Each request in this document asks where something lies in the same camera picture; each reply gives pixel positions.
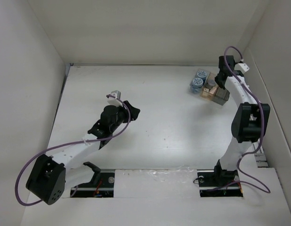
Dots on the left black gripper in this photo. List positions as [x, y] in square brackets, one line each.
[123, 109]

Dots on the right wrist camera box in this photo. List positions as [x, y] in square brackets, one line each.
[243, 67]

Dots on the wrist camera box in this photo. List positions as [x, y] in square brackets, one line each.
[243, 67]
[113, 98]

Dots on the grey plastic container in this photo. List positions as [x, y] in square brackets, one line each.
[221, 96]

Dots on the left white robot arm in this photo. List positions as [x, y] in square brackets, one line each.
[51, 175]

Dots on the clear plastic container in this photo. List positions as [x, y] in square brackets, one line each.
[195, 90]

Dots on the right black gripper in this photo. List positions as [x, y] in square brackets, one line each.
[221, 84]

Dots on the blue tape roll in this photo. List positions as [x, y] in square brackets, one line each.
[197, 83]
[202, 74]

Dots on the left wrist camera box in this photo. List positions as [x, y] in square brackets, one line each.
[113, 98]

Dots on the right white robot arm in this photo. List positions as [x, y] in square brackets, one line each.
[250, 121]

